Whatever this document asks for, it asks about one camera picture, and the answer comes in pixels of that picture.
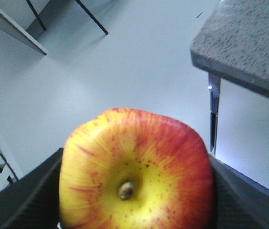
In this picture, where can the grey speckled kitchen counter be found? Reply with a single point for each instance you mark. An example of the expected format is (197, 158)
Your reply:
(233, 44)

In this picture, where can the black table leg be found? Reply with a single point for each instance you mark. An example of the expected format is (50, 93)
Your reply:
(80, 3)

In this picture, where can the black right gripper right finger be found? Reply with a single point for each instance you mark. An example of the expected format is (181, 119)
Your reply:
(240, 202)

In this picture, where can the grey table panel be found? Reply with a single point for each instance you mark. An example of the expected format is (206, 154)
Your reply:
(11, 27)

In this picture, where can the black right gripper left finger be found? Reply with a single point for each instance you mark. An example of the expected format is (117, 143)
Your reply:
(33, 201)

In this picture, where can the red yellow apple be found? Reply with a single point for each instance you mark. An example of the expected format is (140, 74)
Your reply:
(131, 169)

